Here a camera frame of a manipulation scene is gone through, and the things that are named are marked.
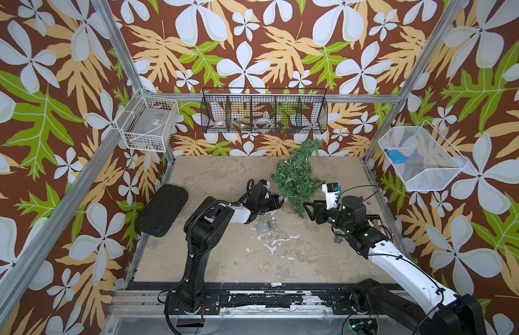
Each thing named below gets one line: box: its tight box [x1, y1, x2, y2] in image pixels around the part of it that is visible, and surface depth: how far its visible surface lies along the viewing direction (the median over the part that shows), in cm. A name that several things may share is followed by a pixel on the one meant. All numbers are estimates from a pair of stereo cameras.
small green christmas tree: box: [270, 138, 326, 218], surface depth 78 cm
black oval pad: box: [137, 184, 189, 238], surface depth 95 cm
